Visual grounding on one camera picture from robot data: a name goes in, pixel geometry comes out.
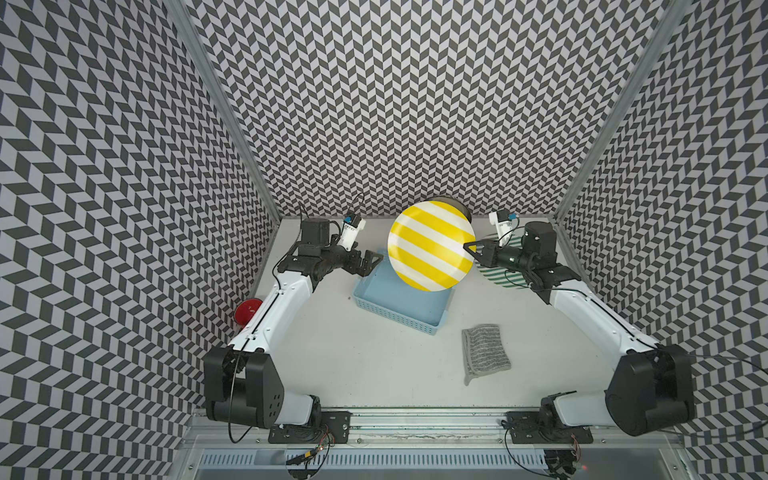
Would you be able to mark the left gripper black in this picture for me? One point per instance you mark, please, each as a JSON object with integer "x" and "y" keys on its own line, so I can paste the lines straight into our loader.
{"x": 361, "y": 269}

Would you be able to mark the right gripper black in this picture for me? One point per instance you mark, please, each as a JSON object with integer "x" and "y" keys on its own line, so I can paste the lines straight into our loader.
{"x": 485, "y": 259}

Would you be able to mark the green striped plate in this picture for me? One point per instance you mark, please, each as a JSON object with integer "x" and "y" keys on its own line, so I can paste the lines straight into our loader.
{"x": 498, "y": 275}

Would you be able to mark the yellow striped plate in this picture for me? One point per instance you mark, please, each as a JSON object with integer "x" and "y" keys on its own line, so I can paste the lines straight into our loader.
{"x": 427, "y": 252}

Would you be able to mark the grey knitted dish cloth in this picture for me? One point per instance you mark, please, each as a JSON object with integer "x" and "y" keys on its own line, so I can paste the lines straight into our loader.
{"x": 483, "y": 352}

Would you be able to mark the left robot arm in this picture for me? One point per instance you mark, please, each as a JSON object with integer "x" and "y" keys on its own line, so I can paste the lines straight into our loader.
{"x": 242, "y": 385}

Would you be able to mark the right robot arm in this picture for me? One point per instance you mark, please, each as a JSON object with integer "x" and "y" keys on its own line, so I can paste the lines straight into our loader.
{"x": 651, "y": 387}

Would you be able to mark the light blue plastic basket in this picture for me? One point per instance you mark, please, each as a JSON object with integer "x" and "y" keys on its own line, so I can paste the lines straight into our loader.
{"x": 385, "y": 294}

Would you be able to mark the red round object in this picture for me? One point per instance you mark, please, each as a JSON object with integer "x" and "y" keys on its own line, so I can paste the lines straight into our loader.
{"x": 246, "y": 310}

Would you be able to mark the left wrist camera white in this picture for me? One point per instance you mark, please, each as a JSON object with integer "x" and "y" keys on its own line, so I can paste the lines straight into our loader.
{"x": 352, "y": 225}

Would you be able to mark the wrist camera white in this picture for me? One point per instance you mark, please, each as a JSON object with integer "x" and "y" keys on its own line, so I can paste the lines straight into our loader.
{"x": 505, "y": 223}
{"x": 352, "y": 225}

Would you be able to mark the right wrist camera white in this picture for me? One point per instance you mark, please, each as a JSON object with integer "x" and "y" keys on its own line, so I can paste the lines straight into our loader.
{"x": 505, "y": 223}

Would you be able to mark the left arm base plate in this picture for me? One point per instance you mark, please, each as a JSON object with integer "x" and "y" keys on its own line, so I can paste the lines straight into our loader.
{"x": 332, "y": 426}

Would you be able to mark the aluminium mounting rail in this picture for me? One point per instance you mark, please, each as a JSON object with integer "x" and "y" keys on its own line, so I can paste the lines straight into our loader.
{"x": 367, "y": 427}

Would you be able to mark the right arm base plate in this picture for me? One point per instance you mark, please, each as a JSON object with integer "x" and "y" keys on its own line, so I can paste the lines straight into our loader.
{"x": 540, "y": 427}

